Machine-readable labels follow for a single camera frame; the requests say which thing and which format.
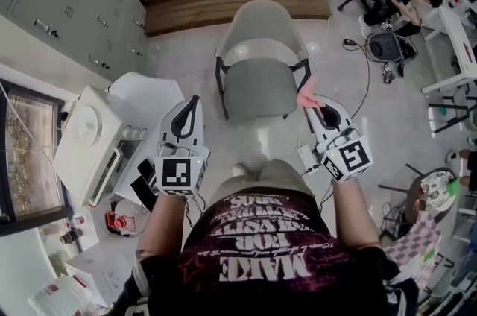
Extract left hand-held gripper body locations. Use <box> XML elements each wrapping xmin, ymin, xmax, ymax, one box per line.
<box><xmin>154</xmin><ymin>95</ymin><xmax>211</xmax><ymax>197</ymax></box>

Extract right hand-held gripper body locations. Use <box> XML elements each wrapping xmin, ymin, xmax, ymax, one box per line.
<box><xmin>303</xmin><ymin>95</ymin><xmax>375</xmax><ymax>184</ymax></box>

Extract pink wiping cloth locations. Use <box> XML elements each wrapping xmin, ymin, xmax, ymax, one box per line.
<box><xmin>297</xmin><ymin>73</ymin><xmax>326</xmax><ymax>110</ymax></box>

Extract grey chair seat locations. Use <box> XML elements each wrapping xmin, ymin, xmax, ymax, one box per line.
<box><xmin>222</xmin><ymin>57</ymin><xmax>300</xmax><ymax>119</ymax></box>

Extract grey armchair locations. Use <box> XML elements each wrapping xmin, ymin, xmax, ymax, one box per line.
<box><xmin>215</xmin><ymin>0</ymin><xmax>312</xmax><ymax>121</ymax></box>

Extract person's left forearm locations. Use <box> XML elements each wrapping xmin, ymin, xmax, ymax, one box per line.
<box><xmin>136</xmin><ymin>190</ymin><xmax>188</xmax><ymax>264</ymax></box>

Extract person's right forearm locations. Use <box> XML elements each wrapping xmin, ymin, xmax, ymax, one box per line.
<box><xmin>330</xmin><ymin>177</ymin><xmax>382</xmax><ymax>249</ymax></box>

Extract black smartphone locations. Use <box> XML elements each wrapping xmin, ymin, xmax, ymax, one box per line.
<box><xmin>136</xmin><ymin>158</ymin><xmax>160</xmax><ymax>193</ymax></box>

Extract black flat pad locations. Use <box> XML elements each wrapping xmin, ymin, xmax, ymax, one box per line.
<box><xmin>130</xmin><ymin>174</ymin><xmax>160</xmax><ymax>212</ymax></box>

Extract white power strip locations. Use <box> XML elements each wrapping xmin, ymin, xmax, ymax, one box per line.
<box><xmin>297</xmin><ymin>143</ymin><xmax>322</xmax><ymax>177</ymax></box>

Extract black round stool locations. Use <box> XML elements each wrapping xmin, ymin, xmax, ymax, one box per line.
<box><xmin>378</xmin><ymin>163</ymin><xmax>460</xmax><ymax>225</ymax></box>

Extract person's beige trousers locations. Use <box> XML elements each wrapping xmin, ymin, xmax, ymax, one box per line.
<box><xmin>215</xmin><ymin>158</ymin><xmax>317</xmax><ymax>204</ymax></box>

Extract white toaster oven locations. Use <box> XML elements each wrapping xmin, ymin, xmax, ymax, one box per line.
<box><xmin>53</xmin><ymin>84</ymin><xmax>151</xmax><ymax>208</ymax></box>

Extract round grey device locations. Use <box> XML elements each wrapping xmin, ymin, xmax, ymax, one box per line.
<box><xmin>366</xmin><ymin>31</ymin><xmax>404</xmax><ymax>63</ymax></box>

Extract white plate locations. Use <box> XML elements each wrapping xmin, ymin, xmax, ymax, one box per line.
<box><xmin>72</xmin><ymin>105</ymin><xmax>104</xmax><ymax>148</ymax></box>

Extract floral patterned hat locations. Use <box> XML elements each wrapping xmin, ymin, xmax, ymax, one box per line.
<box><xmin>420</xmin><ymin>171</ymin><xmax>458</xmax><ymax>214</ymax></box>

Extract small red capped bottle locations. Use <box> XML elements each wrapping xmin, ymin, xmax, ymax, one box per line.
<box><xmin>66</xmin><ymin>215</ymin><xmax>88</xmax><ymax>229</ymax></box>

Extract pink checkered cloth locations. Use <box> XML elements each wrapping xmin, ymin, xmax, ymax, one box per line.
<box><xmin>381</xmin><ymin>211</ymin><xmax>443</xmax><ymax>290</ymax></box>

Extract dark glass bottle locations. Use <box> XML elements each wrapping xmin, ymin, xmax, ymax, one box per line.
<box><xmin>58</xmin><ymin>227</ymin><xmax>84</xmax><ymax>245</ymax></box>

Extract person's black printed t-shirt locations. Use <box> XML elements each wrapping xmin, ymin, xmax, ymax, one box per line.
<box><xmin>145</xmin><ymin>187</ymin><xmax>405</xmax><ymax>316</ymax></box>

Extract white desk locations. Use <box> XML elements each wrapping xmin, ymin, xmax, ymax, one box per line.
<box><xmin>420</xmin><ymin>6</ymin><xmax>477</xmax><ymax>95</ymax></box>

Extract black framed window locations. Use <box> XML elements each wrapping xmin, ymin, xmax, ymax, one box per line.
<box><xmin>0</xmin><ymin>78</ymin><xmax>71</xmax><ymax>227</ymax></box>

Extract white plastic canister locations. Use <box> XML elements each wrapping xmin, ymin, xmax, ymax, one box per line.
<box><xmin>27</xmin><ymin>274</ymin><xmax>95</xmax><ymax>316</ymax></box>

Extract long black cable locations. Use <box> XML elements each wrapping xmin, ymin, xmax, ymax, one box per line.
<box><xmin>349</xmin><ymin>41</ymin><xmax>373</xmax><ymax>119</ymax></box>

